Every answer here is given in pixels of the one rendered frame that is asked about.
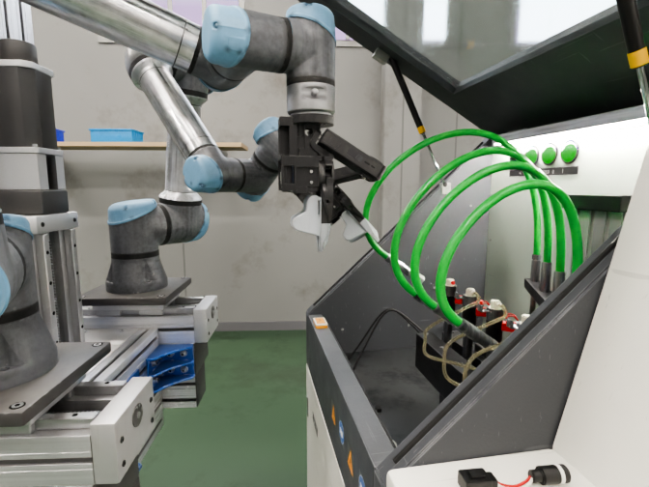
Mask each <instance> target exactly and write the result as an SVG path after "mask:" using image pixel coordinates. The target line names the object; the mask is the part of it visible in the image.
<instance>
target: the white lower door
mask: <svg viewBox="0 0 649 487"><path fill-rule="evenodd" d="M307 416H308V487H345V484H344V481H343V477H342V475H341V472H340V469H339V465H338V462H337V459H336V456H335V453H334V449H333V446H332V443H331V440H330V437H329V434H328V431H327V428H326V424H325V419H324V416H323V413H322V409H321V406H320V403H319V400H318V396H317V393H316V390H315V388H314V384H313V381H312V378H311V375H310V372H309V368H308V395H307Z"/></svg>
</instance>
